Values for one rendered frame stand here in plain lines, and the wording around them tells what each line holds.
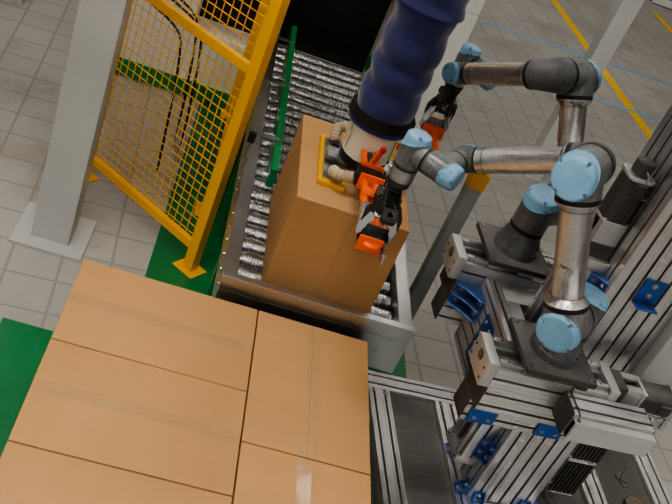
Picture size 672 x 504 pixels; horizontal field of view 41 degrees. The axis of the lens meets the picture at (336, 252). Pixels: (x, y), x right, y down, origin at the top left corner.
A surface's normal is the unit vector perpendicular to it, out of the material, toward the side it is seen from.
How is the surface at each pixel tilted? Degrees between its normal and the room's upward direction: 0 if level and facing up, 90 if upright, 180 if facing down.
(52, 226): 90
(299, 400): 0
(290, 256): 90
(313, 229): 90
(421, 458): 0
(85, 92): 90
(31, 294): 0
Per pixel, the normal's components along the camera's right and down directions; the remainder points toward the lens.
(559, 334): -0.55, 0.42
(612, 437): 0.07, 0.59
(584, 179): -0.58, 0.16
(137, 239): 0.35, -0.77
